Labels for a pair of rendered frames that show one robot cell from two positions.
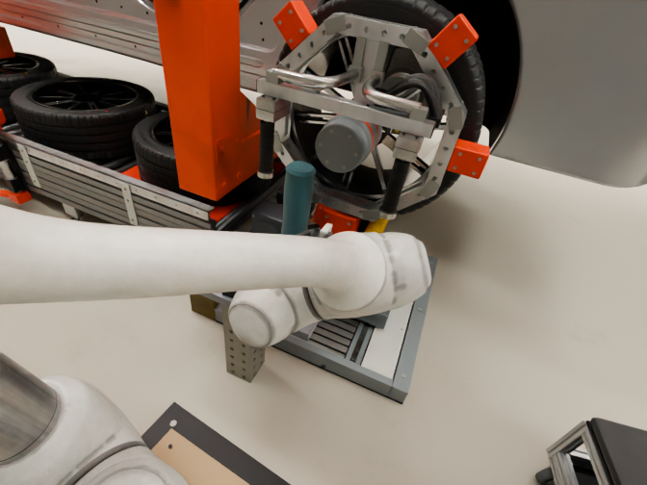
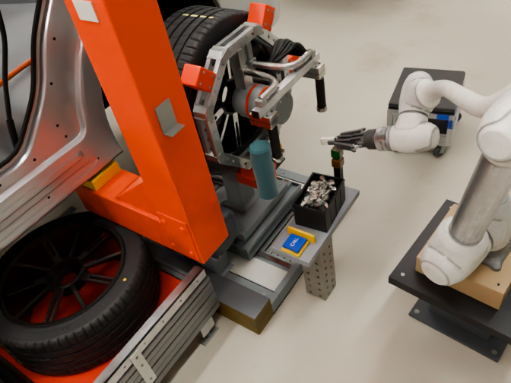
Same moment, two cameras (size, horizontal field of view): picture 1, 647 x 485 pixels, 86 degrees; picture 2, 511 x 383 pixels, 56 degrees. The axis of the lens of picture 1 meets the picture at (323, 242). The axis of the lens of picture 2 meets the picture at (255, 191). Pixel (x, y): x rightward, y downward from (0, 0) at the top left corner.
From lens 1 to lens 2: 164 cm
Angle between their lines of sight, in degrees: 47
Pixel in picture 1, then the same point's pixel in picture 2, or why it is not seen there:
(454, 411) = (357, 175)
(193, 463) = not seen: hidden behind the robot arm
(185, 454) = not seen: hidden behind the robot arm
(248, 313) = (435, 131)
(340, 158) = (287, 111)
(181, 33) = (182, 144)
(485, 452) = (382, 169)
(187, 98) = (195, 185)
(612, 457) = not seen: hidden behind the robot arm
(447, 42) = (268, 19)
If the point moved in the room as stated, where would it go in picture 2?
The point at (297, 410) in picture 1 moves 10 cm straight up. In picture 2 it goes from (357, 255) to (357, 242)
